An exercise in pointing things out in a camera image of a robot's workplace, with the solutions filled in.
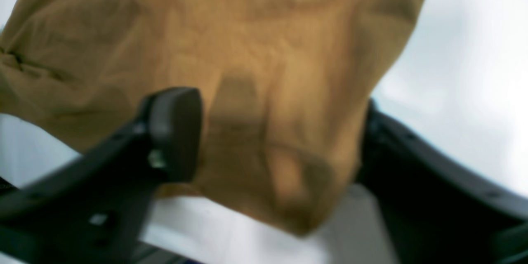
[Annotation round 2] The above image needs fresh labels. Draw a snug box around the brown t-shirt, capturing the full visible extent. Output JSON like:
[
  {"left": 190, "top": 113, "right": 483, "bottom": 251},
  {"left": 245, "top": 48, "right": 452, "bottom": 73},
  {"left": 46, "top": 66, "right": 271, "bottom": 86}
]
[{"left": 1, "top": 0, "right": 424, "bottom": 236}]

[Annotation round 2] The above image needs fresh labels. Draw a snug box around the right gripper black image-left left finger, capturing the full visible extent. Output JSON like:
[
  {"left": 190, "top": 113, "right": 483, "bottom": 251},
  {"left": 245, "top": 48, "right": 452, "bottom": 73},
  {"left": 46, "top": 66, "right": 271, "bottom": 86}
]
[{"left": 0, "top": 87, "right": 203, "bottom": 264}]

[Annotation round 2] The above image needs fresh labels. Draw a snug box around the right gripper black image-left right finger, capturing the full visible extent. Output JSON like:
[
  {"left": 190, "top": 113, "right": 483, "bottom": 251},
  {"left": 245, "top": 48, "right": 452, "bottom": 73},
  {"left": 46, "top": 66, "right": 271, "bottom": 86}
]
[{"left": 357, "top": 100, "right": 528, "bottom": 264}]

